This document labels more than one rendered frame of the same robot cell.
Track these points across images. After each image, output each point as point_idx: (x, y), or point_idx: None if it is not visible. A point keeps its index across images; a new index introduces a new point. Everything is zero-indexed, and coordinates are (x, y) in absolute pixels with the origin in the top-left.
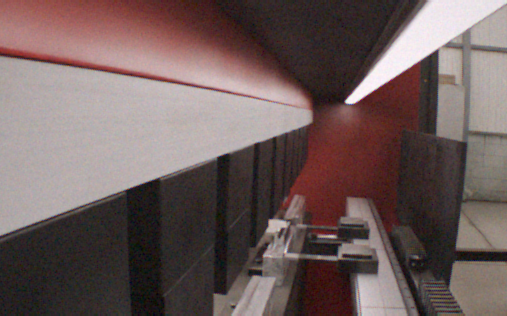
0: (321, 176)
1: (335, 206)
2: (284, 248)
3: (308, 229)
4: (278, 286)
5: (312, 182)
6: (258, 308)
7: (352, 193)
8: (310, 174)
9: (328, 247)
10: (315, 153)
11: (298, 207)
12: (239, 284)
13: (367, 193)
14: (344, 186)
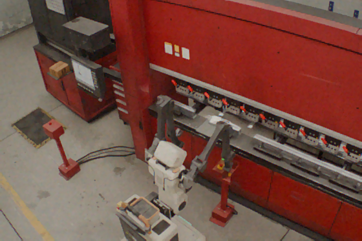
0: (160, 83)
1: (166, 90)
2: (233, 125)
3: (223, 114)
4: (240, 135)
5: (158, 87)
6: (275, 142)
7: (170, 81)
8: (156, 84)
9: (195, 110)
10: (157, 75)
11: (181, 104)
12: (236, 142)
13: (174, 78)
14: (167, 81)
